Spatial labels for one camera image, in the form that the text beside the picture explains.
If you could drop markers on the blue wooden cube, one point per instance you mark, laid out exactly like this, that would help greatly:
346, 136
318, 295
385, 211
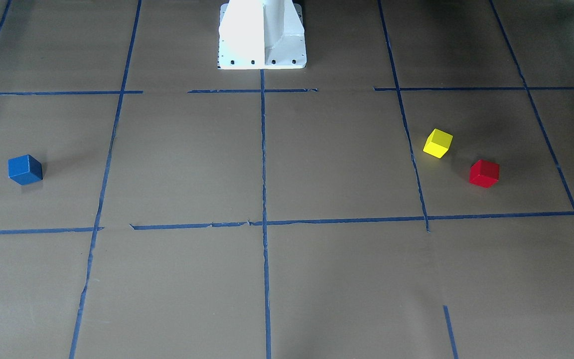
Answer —
24, 170

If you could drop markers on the yellow wooden cube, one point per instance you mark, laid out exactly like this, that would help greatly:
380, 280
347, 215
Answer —
438, 143

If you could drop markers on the red wooden cube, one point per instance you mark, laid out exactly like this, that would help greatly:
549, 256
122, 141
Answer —
484, 173

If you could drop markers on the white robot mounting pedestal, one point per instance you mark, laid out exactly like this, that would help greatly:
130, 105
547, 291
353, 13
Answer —
261, 34

